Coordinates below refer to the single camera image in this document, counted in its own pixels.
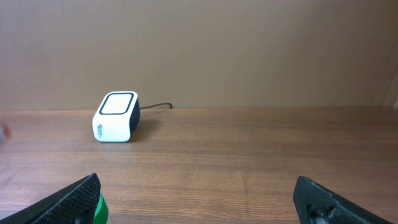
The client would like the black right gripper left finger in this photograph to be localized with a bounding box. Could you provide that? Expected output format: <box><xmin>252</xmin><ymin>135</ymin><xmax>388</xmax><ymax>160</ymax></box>
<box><xmin>1</xmin><ymin>173</ymin><xmax>101</xmax><ymax>224</ymax></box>

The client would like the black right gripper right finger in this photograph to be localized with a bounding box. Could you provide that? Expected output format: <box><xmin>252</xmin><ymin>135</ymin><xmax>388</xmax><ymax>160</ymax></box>
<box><xmin>293</xmin><ymin>176</ymin><xmax>391</xmax><ymax>224</ymax></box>

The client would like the white barcode scanner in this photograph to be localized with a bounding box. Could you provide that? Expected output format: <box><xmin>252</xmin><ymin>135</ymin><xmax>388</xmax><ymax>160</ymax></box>
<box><xmin>92</xmin><ymin>91</ymin><xmax>140</xmax><ymax>142</ymax></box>

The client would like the black scanner cable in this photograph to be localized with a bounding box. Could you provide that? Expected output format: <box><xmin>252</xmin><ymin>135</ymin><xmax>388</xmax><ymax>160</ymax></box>
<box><xmin>139</xmin><ymin>102</ymin><xmax>174</xmax><ymax>110</ymax></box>

